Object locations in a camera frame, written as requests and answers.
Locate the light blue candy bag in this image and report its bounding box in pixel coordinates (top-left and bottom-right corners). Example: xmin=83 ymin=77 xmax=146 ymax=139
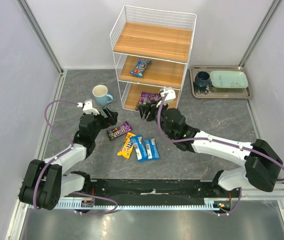
xmin=130 ymin=134 xmax=148 ymax=162
xmin=144 ymin=138 xmax=160 ymax=160

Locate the dark blue candy bag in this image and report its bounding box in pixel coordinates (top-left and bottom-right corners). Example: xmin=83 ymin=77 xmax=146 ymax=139
xmin=130 ymin=58 xmax=152 ymax=78

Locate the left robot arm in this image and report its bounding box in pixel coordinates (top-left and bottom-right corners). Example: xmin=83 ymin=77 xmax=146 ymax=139
xmin=18 ymin=107 xmax=119 ymax=210

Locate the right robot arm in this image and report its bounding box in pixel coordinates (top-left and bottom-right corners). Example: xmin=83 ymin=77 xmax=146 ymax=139
xmin=137 ymin=101 xmax=283 ymax=193

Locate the brown purple candy bag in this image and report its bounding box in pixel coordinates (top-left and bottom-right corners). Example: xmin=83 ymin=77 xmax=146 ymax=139
xmin=106 ymin=121 xmax=132 ymax=141

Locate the yellow candy bag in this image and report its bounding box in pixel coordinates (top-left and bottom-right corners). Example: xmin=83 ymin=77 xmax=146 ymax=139
xmin=117 ymin=132 xmax=136 ymax=159

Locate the light blue mug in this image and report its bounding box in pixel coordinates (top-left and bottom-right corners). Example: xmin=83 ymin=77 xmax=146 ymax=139
xmin=92 ymin=84 xmax=114 ymax=106

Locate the dark blue cup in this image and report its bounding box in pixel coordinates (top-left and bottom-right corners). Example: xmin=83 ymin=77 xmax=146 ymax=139
xmin=194 ymin=71 xmax=212 ymax=87

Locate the mint green divided plate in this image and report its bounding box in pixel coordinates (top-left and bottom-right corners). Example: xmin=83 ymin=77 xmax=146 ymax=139
xmin=209 ymin=70 xmax=249 ymax=89

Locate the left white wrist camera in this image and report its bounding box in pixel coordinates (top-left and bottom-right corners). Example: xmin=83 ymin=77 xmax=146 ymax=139
xmin=77 ymin=99 xmax=100 ymax=116

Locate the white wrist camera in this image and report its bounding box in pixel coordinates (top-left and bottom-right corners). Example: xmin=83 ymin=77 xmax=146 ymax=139
xmin=159 ymin=87 xmax=176 ymax=105
xmin=77 ymin=99 xmax=100 ymax=116

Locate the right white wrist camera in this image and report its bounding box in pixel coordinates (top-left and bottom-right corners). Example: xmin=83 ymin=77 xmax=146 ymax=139
xmin=159 ymin=87 xmax=176 ymax=105

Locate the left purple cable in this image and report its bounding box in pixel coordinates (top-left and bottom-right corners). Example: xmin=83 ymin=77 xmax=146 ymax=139
xmin=32 ymin=98 xmax=119 ymax=216

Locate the purple cable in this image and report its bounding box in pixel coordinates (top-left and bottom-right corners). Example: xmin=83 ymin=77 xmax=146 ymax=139
xmin=32 ymin=98 xmax=119 ymax=216
xmin=156 ymin=92 xmax=284 ymax=216

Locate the white wire wooden shelf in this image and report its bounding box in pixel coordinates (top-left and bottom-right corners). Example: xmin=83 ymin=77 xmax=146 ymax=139
xmin=109 ymin=5 xmax=197 ymax=111

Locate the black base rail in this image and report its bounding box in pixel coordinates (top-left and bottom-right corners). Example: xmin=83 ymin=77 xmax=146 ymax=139
xmin=63 ymin=177 xmax=240 ymax=206

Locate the grey slotted cable duct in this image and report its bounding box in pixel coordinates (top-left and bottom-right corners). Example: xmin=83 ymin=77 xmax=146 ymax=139
xmin=28 ymin=197 xmax=232 ymax=210

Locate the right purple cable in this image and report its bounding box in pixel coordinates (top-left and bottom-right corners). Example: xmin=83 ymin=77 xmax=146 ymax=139
xmin=156 ymin=92 xmax=284 ymax=216

